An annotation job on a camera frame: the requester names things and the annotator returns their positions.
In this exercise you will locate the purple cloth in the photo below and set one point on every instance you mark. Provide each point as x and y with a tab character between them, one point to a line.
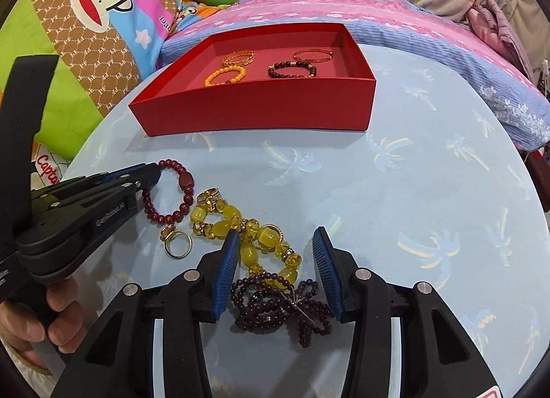
498	33

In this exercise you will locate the light blue palm-print tablecloth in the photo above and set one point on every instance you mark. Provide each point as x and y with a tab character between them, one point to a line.
429	187

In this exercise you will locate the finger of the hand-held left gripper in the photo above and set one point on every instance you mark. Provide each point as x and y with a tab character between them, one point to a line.
124	196
129	173

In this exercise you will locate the pink and blue striped sheet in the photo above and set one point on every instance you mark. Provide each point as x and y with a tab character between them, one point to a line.
408	24

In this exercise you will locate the thin gold bangle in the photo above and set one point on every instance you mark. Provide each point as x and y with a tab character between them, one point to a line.
294	55

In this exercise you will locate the red cardboard box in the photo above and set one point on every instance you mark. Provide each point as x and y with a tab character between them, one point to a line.
258	110

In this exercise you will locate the person's left hand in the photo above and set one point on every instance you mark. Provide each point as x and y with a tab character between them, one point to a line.
64	316

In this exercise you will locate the colourful cartoon monkey blanket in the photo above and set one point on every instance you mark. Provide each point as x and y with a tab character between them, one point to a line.
107	80

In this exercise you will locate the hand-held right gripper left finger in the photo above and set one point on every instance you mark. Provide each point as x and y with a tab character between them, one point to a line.
225	277

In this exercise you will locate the purple bead strand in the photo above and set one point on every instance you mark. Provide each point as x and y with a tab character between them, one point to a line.
258	307

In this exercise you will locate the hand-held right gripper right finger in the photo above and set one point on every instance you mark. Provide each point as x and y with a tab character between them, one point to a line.
328	273

